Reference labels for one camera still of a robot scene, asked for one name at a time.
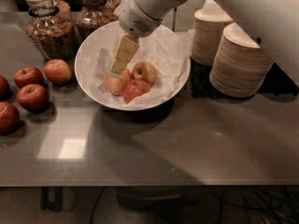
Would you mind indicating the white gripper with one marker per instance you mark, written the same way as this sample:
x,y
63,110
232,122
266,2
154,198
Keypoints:
x,y
135,15

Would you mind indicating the yellow-red apple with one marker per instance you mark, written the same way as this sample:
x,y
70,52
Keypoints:
x,y
117,85
145,71

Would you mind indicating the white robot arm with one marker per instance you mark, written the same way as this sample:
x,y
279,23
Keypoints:
x,y
273,24

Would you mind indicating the front red apple in bowl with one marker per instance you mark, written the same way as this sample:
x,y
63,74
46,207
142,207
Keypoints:
x,y
135,88

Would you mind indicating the white bowl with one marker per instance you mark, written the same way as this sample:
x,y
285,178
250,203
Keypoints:
x,y
90,62

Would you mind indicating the orange-red apple on table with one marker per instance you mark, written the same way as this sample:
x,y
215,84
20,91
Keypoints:
x,y
58,72

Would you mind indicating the dark red apple upper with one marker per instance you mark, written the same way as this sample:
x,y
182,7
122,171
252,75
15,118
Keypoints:
x,y
28,75

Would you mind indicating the dark red apple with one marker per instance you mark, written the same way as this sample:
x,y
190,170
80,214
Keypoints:
x,y
9,117
4,87
33,97
28,75

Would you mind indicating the dark red apple middle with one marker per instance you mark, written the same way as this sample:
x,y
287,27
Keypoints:
x,y
33,97

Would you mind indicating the dark red apple far left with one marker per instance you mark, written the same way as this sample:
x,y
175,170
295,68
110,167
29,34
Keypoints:
x,y
4,87

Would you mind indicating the dark red apple lower left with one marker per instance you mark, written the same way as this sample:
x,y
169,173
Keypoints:
x,y
9,117

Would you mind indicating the white paper liner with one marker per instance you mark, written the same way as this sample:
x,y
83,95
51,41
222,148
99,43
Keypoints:
x,y
165,50

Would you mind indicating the right glass cereal jar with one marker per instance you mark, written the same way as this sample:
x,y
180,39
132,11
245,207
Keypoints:
x,y
94,14

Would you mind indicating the glass cereal jar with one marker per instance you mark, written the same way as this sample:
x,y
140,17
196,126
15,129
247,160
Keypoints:
x,y
51,33
94,14

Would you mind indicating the left glass cereal jar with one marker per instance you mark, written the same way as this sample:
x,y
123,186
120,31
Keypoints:
x,y
51,33

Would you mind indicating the back stack of paper bowls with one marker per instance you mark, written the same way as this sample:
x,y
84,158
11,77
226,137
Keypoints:
x,y
209,23

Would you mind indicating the stack of paper bowls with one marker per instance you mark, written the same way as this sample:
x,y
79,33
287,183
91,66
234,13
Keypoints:
x,y
209,23
240,66

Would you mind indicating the front stack of paper bowls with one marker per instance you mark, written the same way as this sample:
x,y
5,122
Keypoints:
x,y
240,66

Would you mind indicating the black mat under stacks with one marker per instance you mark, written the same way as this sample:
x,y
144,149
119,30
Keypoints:
x,y
276,82

